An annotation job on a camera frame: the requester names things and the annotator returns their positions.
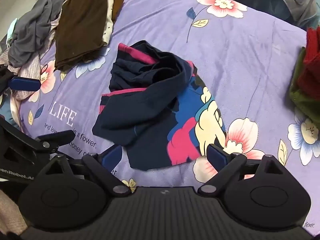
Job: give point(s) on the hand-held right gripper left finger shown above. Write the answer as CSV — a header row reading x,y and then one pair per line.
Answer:
x,y
113,155

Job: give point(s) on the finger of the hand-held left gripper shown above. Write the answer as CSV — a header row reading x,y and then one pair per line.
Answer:
x,y
26,84
56,138

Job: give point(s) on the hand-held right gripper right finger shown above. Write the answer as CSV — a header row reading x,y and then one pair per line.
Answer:
x,y
216,156

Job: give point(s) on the navy printed small garment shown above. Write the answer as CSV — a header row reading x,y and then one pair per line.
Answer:
x,y
150,110

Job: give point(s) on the grey crumpled cloth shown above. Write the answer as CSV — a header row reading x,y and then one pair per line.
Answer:
x,y
32,27

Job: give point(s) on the beige knit cloth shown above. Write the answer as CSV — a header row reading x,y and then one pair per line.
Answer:
x,y
10,210

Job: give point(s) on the brown folded cloth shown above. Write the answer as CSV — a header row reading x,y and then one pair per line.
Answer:
x,y
80,25

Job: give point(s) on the purple floral bedsheet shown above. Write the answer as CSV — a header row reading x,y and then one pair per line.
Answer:
x,y
237,75

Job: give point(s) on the green cloth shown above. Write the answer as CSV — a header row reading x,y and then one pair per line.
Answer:
x,y
303,97

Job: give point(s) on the white dotted cloth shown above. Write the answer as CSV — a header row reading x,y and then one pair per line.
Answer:
x,y
110,12

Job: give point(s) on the red fuzzy cloth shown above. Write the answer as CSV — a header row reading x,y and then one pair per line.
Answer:
x,y
311,60

